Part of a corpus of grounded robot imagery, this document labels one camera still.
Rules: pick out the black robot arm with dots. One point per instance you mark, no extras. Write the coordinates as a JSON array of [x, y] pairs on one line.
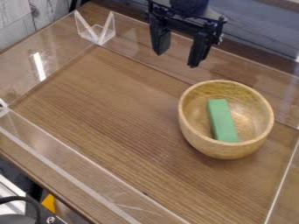
[[191, 17]]

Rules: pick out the clear acrylic tray walls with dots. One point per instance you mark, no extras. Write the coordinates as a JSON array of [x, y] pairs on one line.
[[90, 126]]

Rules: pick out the clear acrylic corner bracket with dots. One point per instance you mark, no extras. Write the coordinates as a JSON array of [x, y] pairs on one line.
[[95, 33]]

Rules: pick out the green rectangular block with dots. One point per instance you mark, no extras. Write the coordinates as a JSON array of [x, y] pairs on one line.
[[221, 118]]

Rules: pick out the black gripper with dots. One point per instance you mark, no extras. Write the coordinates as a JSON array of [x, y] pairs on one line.
[[189, 16]]

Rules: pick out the brown wooden bowl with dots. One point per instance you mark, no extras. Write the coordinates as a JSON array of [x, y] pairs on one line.
[[253, 115]]

